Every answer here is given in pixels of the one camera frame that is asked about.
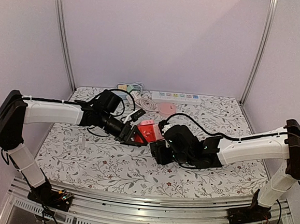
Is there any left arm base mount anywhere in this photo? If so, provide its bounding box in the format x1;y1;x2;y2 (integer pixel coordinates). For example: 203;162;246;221
27;175;74;212

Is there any right aluminium corner post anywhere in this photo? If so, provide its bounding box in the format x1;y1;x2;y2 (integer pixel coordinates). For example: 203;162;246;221
238;0;279;108

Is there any pink plug adapter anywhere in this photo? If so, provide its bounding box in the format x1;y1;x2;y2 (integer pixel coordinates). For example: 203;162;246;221
139;120;155;126

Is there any white colourful power strip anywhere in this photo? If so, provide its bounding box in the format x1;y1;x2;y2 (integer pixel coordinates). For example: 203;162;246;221
151;91;202;106

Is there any pink round cable reel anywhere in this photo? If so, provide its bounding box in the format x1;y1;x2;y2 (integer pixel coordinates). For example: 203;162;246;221
158;102;177;117

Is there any dark green cube socket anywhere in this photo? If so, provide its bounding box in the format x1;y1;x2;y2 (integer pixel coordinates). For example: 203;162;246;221
149;140;177;165

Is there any white plug block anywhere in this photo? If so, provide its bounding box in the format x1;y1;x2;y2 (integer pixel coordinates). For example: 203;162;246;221
126;91;141;104

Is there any green beige socket adapter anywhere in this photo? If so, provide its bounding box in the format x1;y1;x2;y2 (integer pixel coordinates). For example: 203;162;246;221
116;81;144;93

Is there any aluminium corner post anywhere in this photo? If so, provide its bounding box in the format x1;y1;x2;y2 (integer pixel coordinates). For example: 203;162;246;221
238;0;279;108
55;0;77;92

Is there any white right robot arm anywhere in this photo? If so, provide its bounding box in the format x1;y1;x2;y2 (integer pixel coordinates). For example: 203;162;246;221
150;119;300;222

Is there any left aluminium corner post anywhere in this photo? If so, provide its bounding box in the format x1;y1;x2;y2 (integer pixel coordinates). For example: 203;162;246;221
55;0;77;92

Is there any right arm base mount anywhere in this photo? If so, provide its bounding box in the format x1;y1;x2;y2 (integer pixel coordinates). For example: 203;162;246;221
226;189;271;224

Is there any red cube socket adapter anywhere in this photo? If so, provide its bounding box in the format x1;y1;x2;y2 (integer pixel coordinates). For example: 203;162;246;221
137;124;156;143

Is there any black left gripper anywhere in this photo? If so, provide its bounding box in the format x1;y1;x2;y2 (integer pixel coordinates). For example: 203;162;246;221
97;111;150;147

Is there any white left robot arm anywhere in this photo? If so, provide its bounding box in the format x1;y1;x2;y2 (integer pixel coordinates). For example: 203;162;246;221
0;89;148;205

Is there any white coiled cable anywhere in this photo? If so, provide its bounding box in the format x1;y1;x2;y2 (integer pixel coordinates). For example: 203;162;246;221
137;91;158;112

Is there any floral table cloth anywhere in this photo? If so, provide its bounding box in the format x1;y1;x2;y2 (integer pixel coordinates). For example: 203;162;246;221
35;95;268;198

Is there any aluminium front rail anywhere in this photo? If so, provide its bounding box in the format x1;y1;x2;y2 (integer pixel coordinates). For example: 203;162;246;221
0;177;293;224

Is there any light pink cube socket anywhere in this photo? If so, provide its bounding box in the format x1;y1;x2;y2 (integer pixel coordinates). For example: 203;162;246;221
153;124;164;141

